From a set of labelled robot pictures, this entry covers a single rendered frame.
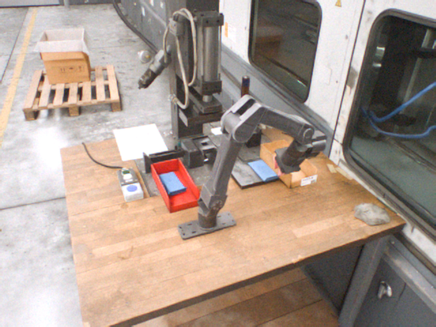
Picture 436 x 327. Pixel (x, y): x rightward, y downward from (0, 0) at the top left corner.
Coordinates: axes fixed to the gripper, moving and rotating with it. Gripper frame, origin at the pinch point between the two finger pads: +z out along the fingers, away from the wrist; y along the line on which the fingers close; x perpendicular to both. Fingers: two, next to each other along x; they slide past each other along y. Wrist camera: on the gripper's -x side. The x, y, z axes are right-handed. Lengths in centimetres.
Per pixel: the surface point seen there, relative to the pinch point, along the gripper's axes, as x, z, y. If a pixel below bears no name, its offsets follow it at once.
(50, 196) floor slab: 93, 164, 86
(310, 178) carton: -15.1, 4.2, -4.9
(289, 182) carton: -5.3, 4.8, -3.8
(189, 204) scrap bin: 35.7, 7.7, -1.8
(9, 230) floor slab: 121, 150, 61
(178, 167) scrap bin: 31.5, 19.5, 19.6
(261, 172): 0.9, 10.3, 5.3
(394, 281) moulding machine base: -38, 16, -53
